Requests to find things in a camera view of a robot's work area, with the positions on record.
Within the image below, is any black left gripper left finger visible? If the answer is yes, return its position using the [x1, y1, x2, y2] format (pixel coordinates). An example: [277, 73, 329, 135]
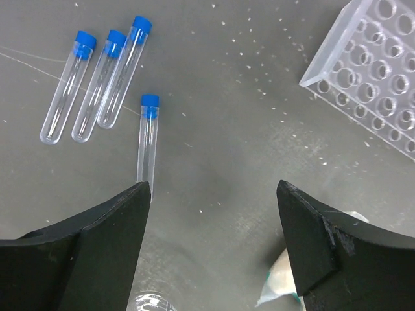
[1, 182, 151, 310]

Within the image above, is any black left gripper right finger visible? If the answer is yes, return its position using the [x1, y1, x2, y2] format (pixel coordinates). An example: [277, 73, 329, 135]
[276, 180, 414, 310]

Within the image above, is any clear acrylic test tube rack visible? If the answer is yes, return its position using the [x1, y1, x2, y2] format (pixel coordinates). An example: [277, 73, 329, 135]
[299, 1, 414, 159]

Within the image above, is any clear bag of cotton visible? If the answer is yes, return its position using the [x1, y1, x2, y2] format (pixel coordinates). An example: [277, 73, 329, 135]
[255, 210, 370, 308]

